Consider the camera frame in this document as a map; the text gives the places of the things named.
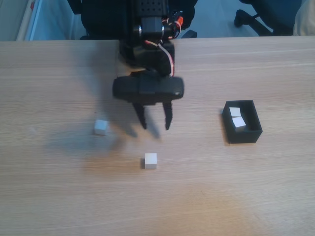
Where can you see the white cube block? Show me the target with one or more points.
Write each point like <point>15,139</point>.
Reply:
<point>101,127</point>
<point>150,161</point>
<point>238,122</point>
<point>233,111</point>

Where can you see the dark open box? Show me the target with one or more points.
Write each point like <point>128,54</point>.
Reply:
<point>243,137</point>

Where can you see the orange black table clamp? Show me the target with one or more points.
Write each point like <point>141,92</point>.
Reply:
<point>179,20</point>

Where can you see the white board panel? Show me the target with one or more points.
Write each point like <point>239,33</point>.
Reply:
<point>44,19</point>

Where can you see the person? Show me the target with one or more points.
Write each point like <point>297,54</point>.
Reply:
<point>306,20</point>

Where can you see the black oval camera box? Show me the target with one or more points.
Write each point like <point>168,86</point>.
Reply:
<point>157,88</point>

